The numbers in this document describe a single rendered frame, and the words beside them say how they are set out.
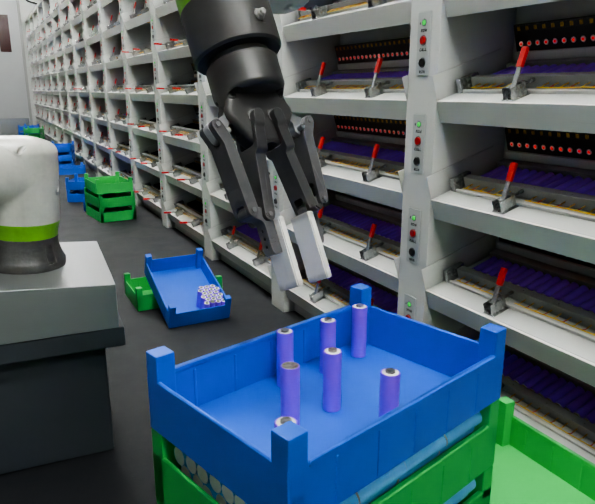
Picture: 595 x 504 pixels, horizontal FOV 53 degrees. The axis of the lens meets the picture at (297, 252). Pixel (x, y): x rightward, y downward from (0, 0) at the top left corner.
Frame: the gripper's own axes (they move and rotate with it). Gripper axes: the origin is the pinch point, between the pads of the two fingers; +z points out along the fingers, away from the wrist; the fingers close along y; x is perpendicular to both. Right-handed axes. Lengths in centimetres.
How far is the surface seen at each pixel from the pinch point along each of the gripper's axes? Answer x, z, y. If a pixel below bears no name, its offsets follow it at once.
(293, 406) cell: -0.1, 13.9, 5.7
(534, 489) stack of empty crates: -6, 40, -36
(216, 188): -159, -47, -104
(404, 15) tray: -25, -46, -69
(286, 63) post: -78, -62, -85
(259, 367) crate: -9.8, 10.6, 1.5
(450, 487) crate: 4.3, 26.7, -6.7
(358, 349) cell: -6.8, 12.5, -10.8
